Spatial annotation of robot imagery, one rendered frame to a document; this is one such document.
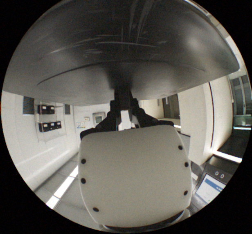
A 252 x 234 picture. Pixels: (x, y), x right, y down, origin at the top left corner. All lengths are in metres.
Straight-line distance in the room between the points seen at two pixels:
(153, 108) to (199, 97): 1.44
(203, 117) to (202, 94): 0.10
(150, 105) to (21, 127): 3.25
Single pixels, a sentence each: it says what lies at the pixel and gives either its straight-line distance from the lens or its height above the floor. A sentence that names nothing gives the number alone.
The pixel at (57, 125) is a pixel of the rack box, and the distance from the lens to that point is 3.26.
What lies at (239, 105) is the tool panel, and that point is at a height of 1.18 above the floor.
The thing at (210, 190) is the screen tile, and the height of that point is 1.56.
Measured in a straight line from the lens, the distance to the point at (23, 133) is 2.81.
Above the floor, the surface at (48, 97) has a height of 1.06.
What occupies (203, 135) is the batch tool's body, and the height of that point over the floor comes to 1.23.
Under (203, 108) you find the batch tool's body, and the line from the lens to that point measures 0.43.
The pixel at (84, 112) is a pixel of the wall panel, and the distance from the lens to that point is 4.75.
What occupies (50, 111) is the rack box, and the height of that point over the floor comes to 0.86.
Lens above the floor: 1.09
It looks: 3 degrees down
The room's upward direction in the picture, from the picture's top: 174 degrees clockwise
